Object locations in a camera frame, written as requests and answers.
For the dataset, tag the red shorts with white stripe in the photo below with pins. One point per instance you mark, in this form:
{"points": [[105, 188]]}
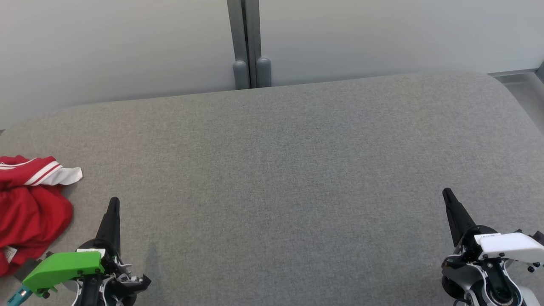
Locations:
{"points": [[29, 216]]}

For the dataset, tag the grey floor rail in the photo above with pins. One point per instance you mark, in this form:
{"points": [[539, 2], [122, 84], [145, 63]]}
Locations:
{"points": [[510, 72]]}

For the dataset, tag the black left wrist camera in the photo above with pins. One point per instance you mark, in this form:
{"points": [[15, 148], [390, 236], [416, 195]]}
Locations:
{"points": [[29, 265]]}

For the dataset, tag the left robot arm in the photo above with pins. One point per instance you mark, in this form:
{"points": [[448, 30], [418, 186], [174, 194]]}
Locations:
{"points": [[90, 295]]}

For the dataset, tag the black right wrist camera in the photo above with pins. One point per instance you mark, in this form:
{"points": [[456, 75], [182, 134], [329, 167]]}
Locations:
{"points": [[538, 238]]}

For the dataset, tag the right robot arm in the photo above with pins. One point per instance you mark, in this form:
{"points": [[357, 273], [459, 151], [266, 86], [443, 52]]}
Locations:
{"points": [[501, 293]]}

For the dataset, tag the grey fabric sofa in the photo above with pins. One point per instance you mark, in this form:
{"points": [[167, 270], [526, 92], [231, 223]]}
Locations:
{"points": [[272, 191]]}

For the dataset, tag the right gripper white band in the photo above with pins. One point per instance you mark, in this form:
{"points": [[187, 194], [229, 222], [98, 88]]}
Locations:
{"points": [[505, 246]]}

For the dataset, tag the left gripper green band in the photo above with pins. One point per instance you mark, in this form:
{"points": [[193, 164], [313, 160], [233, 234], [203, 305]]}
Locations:
{"points": [[63, 267]]}

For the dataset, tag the grey partition post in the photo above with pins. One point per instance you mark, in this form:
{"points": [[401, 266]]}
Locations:
{"points": [[244, 34]]}

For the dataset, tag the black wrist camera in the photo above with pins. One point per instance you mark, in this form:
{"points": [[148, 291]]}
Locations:
{"points": [[29, 265], [538, 238]]}

